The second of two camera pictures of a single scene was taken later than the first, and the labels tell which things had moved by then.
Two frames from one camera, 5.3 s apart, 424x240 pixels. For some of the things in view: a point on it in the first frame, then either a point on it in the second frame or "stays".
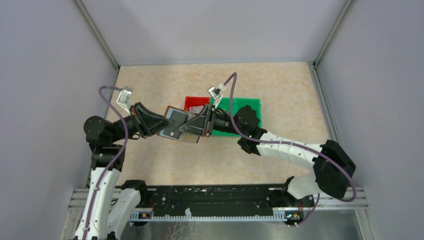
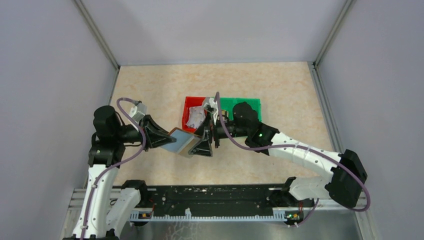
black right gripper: (196, 126) -> (203, 147)
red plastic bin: (191, 101) stays
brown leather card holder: (179, 116) -> (185, 141)
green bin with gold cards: (237, 103) stays
